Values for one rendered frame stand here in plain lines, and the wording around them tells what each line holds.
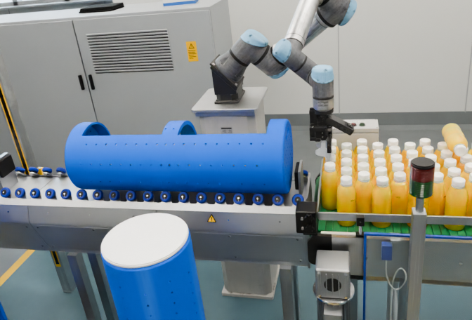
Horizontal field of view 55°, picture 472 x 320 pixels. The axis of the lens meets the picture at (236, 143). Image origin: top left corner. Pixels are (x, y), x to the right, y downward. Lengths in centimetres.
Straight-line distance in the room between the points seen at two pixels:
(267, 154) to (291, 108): 311
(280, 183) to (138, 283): 60
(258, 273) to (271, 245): 78
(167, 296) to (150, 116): 236
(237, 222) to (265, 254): 21
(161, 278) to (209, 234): 47
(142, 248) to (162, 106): 225
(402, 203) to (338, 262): 30
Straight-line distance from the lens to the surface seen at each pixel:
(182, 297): 152
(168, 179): 176
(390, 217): 162
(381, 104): 467
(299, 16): 179
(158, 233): 151
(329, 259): 161
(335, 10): 197
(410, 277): 155
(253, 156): 163
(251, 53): 213
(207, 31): 331
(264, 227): 177
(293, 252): 187
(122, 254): 146
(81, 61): 379
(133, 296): 148
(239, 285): 271
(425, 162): 135
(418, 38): 452
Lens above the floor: 188
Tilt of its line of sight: 24 degrees down
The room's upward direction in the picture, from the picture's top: 7 degrees counter-clockwise
